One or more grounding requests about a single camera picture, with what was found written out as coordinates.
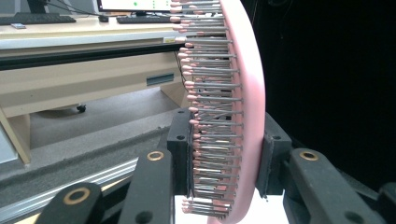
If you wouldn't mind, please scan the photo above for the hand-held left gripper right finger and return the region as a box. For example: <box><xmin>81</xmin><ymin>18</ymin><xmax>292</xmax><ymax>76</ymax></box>
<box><xmin>255</xmin><ymin>112</ymin><xmax>293</xmax><ymax>199</ymax></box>

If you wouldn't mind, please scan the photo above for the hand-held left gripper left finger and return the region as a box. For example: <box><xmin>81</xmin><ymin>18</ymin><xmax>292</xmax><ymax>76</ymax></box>
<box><xmin>166</xmin><ymin>106</ymin><xmax>195</xmax><ymax>198</ymax></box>

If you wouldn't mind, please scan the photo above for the pink hairbrush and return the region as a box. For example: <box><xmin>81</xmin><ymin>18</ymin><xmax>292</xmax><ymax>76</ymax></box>
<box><xmin>169</xmin><ymin>0</ymin><xmax>267</xmax><ymax>224</ymax></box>

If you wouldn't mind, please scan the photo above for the wooden desk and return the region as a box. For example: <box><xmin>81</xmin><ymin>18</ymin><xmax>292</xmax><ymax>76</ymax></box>
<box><xmin>0</xmin><ymin>13</ymin><xmax>191</xmax><ymax>165</ymax></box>

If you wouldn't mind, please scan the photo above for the black keyboard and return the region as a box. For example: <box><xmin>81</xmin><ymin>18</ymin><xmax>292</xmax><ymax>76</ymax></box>
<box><xmin>0</xmin><ymin>11</ymin><xmax>78</xmax><ymax>26</ymax></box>
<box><xmin>115</xmin><ymin>15</ymin><xmax>173</xmax><ymax>25</ymax></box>

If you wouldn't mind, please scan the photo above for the computer monitor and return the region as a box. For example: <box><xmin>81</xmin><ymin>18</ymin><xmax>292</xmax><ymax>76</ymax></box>
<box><xmin>95</xmin><ymin>0</ymin><xmax>176</xmax><ymax>18</ymax></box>

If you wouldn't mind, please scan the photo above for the black monitor stand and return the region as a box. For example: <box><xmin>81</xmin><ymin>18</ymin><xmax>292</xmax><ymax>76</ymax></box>
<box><xmin>25</xmin><ymin>0</ymin><xmax>51</xmax><ymax>14</ymax></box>

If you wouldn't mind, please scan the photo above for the aluminium floor rail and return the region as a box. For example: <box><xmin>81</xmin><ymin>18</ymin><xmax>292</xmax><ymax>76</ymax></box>
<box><xmin>0</xmin><ymin>156</ymin><xmax>140</xmax><ymax>224</ymax></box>

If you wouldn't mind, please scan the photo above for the black frame crossbar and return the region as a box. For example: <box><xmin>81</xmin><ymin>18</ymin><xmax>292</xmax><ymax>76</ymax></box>
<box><xmin>0</xmin><ymin>42</ymin><xmax>187</xmax><ymax>72</ymax></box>

